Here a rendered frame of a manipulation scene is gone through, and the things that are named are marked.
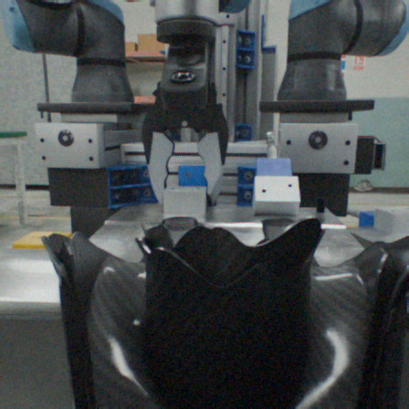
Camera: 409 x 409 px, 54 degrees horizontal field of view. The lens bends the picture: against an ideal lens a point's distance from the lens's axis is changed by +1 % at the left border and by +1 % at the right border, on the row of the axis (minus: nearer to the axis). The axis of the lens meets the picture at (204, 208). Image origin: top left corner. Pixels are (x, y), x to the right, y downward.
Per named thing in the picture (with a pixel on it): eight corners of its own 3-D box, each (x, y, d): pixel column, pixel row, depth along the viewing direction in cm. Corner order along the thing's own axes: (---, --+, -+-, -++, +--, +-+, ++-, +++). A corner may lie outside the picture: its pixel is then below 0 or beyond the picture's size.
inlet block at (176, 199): (178, 211, 61) (178, 176, 60) (211, 212, 61) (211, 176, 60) (163, 234, 48) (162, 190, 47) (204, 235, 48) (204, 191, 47)
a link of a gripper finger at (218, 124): (235, 161, 49) (219, 89, 48) (235, 162, 48) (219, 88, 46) (199, 170, 50) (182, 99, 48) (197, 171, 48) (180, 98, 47)
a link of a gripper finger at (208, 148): (233, 194, 55) (217, 128, 53) (233, 203, 49) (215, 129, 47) (211, 199, 55) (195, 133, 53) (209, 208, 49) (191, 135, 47)
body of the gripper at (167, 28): (218, 131, 55) (219, 36, 52) (216, 133, 46) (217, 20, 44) (163, 131, 55) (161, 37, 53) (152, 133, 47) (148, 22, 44)
